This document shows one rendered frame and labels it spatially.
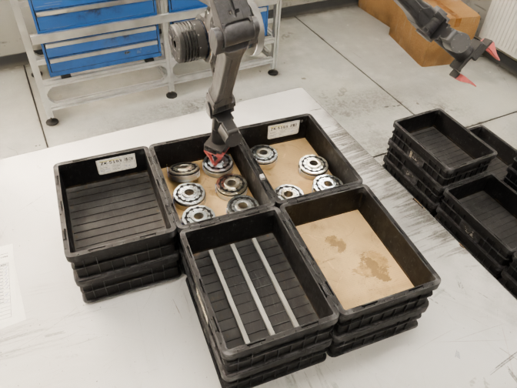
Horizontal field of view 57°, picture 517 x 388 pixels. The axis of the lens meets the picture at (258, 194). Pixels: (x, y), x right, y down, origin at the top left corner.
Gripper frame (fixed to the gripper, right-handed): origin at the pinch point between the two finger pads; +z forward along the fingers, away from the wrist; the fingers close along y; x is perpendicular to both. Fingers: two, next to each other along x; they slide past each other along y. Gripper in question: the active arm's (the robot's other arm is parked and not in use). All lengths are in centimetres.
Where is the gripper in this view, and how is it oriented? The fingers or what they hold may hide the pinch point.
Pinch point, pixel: (217, 158)
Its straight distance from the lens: 165.5
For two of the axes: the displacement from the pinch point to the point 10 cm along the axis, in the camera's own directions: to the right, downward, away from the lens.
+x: -9.1, -3.7, 1.8
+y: 3.9, -6.5, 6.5
